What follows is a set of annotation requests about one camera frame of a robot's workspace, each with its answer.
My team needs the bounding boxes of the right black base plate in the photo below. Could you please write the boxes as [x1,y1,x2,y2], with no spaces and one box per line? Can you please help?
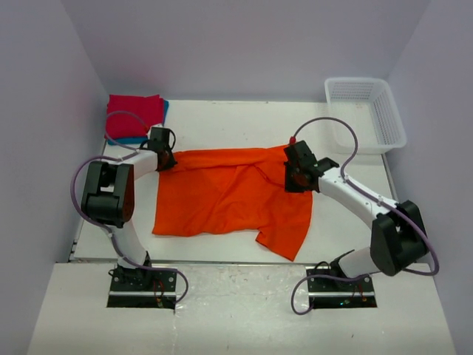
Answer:
[306,262,374,294]

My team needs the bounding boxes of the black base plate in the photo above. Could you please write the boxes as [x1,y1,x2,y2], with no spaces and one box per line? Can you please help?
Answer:
[108,266,177,295]
[306,262,374,294]

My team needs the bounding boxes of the folded red t shirt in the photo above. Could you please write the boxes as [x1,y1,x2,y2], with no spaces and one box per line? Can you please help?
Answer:
[103,93,165,141]

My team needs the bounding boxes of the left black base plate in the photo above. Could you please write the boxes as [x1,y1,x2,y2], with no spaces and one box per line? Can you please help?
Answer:
[108,266,177,295]

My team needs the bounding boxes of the folded blue t shirt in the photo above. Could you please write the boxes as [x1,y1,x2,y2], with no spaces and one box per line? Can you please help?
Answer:
[107,99,170,146]

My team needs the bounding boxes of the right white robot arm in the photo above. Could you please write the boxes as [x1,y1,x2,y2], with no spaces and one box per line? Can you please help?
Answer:
[284,141,429,279]

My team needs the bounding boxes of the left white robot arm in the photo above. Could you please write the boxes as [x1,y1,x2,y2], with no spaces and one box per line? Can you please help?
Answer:
[70,126,177,272]

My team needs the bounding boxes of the orange t shirt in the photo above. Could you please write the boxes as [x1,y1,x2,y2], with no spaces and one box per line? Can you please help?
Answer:
[152,146,313,261]

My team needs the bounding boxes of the white plastic basket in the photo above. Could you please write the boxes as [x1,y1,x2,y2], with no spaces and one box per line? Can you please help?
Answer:
[324,77,407,155]

